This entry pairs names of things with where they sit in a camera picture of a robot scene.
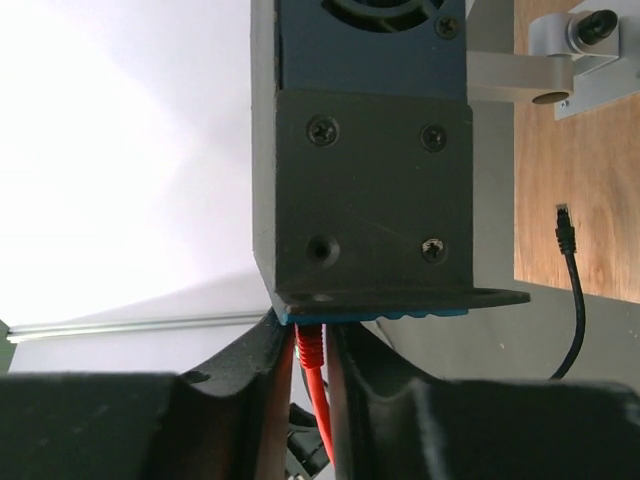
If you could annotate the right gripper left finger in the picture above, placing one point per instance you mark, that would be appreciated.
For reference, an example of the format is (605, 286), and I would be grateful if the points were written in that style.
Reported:
(236, 426)

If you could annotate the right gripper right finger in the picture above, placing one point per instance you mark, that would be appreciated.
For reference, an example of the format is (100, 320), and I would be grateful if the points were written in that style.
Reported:
(374, 423)

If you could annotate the dark grey network switch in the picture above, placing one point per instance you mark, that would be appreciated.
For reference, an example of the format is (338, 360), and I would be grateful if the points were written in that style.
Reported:
(362, 161)

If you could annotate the metal mounting bracket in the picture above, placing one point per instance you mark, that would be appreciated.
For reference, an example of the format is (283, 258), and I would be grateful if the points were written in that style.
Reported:
(578, 60)

